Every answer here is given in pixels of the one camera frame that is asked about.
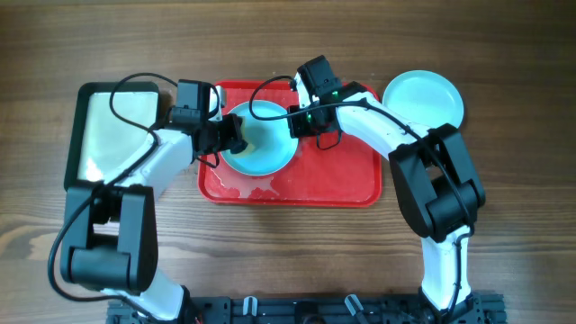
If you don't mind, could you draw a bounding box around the green yellow sponge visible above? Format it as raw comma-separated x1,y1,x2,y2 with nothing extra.
240,130,257,156

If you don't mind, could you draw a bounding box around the light blue plate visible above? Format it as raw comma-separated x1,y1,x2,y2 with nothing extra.
220,102,299,176
382,70,464,128

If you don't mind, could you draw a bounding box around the light blue plate top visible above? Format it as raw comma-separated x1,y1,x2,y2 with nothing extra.
382,70,464,128

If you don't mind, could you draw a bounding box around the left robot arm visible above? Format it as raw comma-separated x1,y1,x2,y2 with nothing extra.
48,73,247,323

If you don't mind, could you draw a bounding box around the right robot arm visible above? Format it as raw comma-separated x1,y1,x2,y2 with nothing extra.
288,56,486,322

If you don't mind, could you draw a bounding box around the red plastic tray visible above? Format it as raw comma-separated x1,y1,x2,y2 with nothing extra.
197,79,383,209

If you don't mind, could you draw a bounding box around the black water tray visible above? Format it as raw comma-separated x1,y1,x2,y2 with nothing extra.
64,81,160,188

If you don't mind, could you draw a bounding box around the left black cable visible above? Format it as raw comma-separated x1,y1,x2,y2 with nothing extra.
47,72,221,302

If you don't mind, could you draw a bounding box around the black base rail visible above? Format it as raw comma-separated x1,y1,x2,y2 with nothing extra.
105,292,508,324

